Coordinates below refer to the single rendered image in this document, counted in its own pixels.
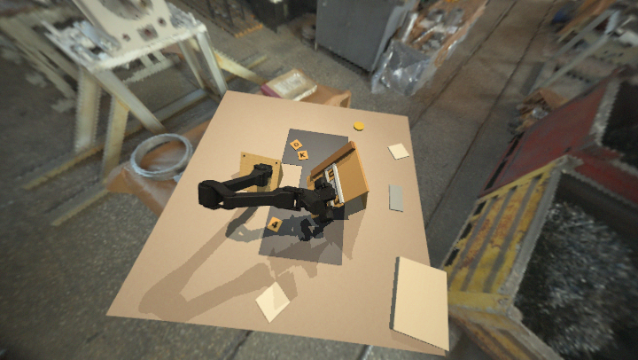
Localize grey flat rectangular tile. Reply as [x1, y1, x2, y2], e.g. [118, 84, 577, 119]
[389, 184, 403, 212]

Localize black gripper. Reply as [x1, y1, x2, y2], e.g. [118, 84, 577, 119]
[312, 176, 339, 223]

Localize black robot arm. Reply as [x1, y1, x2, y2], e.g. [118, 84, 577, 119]
[198, 163, 336, 215]

